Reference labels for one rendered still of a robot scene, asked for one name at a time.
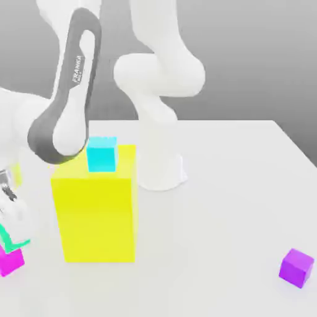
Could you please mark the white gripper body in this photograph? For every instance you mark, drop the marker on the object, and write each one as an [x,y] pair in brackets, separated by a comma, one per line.
[14,218]

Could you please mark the small green cube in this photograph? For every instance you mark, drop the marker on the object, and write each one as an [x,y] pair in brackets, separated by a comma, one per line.
[11,245]

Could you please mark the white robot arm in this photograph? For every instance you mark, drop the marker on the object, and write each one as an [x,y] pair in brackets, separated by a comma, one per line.
[158,81]

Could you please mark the small magenta cube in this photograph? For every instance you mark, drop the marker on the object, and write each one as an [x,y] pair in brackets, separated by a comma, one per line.
[10,262]

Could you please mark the small cyan cube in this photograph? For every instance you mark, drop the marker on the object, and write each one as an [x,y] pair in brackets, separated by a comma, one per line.
[102,157]

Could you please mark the small purple cube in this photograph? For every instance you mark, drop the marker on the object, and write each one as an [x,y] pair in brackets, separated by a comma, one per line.
[296,268]

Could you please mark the large yellow box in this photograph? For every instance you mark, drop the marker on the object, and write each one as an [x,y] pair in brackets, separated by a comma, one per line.
[95,218]

